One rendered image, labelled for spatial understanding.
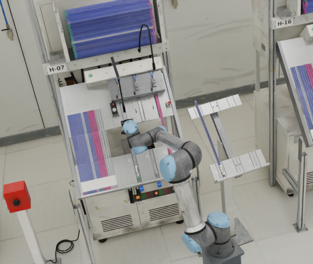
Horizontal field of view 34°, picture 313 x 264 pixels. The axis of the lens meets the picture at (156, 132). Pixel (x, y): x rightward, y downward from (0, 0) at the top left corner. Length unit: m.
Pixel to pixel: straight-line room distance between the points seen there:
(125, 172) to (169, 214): 0.73
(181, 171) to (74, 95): 1.04
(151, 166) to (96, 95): 0.57
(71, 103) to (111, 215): 0.87
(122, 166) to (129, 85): 0.50
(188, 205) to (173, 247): 1.13
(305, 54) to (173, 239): 1.56
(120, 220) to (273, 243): 1.07
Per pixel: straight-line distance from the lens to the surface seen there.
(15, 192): 3.19
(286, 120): 3.72
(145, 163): 3.10
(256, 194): 4.03
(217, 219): 2.70
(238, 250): 2.86
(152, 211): 3.65
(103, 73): 3.19
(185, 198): 2.55
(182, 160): 2.48
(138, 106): 3.19
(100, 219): 3.62
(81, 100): 3.22
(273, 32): 3.44
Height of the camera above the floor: 2.63
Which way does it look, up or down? 33 degrees down
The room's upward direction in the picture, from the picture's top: 9 degrees counter-clockwise
